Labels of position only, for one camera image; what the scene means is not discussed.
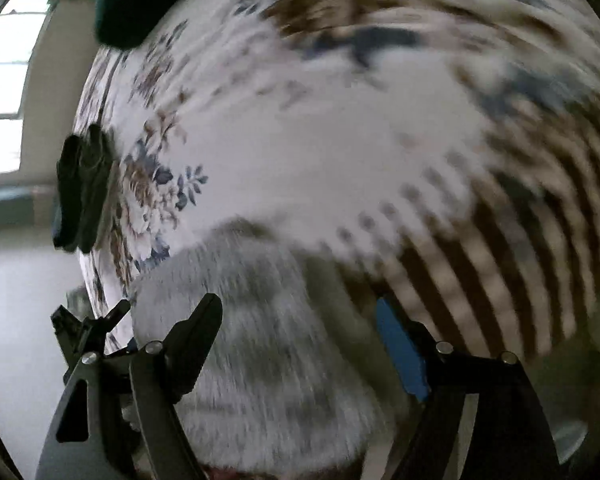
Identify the dark green plush blanket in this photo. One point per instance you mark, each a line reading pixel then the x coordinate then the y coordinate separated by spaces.
pixel 125 10

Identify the window with metal bars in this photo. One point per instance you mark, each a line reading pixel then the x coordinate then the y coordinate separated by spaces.
pixel 5 85

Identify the bed with floral sheet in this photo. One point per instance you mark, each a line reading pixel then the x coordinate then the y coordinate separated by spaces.
pixel 330 135

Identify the grey fluffy pants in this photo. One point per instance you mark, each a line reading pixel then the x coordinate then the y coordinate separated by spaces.
pixel 280 360

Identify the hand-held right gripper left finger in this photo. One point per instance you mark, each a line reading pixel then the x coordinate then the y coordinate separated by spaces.
pixel 195 340

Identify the folded dark jeans stack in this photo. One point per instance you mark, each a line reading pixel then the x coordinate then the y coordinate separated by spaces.
pixel 82 190

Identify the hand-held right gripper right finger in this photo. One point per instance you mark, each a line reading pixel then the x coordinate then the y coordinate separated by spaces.
pixel 400 350

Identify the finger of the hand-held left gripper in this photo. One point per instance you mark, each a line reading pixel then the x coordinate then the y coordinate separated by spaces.
pixel 64 330
pixel 105 322

